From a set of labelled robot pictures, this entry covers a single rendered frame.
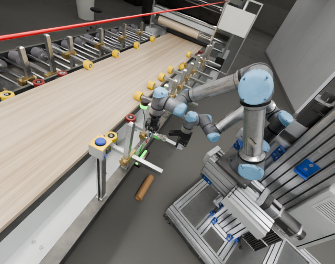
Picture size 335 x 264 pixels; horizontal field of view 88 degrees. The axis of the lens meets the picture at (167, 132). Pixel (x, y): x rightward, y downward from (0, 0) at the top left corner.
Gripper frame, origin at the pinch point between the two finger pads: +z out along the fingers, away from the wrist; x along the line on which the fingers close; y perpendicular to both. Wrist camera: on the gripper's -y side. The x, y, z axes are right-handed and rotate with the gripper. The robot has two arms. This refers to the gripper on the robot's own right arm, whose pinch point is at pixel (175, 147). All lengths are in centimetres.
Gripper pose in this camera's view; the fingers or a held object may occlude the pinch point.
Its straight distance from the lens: 137.7
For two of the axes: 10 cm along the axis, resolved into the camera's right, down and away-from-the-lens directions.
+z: -2.3, 7.0, 6.7
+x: 3.8, -5.7, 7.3
